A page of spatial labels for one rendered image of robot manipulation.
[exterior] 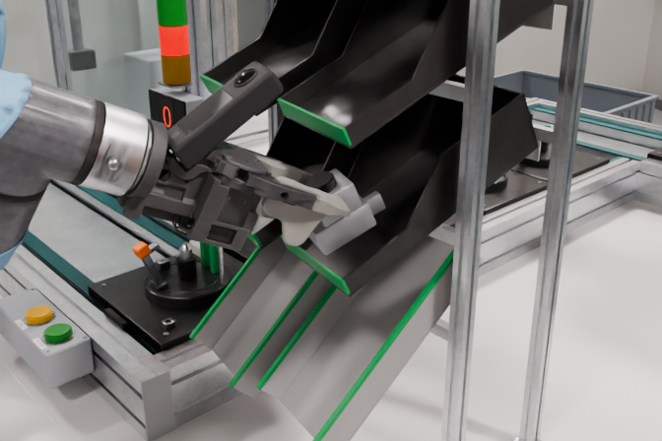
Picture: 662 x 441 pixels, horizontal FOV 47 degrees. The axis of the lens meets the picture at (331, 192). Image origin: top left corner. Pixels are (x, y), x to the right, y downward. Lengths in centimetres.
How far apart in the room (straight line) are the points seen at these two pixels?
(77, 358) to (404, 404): 49
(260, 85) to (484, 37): 22
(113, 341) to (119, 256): 37
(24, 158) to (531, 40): 549
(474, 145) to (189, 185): 28
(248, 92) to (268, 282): 43
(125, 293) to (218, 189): 62
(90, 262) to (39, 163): 89
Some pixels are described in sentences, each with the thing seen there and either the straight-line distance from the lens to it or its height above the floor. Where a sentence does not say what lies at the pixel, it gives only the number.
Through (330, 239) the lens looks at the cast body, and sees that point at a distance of 78.
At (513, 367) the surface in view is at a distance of 130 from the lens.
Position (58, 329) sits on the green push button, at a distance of 122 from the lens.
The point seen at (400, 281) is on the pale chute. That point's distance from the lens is 94.
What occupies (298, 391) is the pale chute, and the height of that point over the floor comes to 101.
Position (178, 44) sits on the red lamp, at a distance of 136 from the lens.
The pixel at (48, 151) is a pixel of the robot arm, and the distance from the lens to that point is 65.
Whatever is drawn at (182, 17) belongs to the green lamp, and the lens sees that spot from 135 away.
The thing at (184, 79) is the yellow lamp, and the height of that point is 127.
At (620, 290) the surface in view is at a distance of 158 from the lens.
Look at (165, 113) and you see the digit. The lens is 140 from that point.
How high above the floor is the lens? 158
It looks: 22 degrees down
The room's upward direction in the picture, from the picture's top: straight up
